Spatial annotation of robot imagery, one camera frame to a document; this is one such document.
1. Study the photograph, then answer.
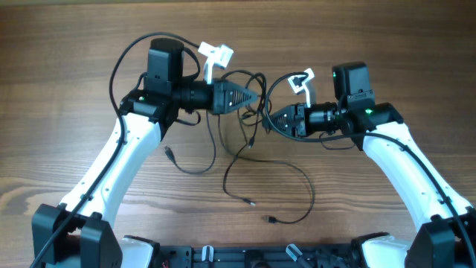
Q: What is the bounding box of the black cable silver plug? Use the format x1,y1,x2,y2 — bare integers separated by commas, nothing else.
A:
217,111,316,225

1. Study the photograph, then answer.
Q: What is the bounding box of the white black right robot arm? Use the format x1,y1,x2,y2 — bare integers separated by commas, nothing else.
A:
264,62,475,267

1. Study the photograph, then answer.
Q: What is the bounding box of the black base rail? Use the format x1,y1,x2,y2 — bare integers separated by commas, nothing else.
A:
145,244,359,268

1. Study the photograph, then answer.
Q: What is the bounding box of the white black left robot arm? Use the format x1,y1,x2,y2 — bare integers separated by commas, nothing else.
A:
32,32,258,267

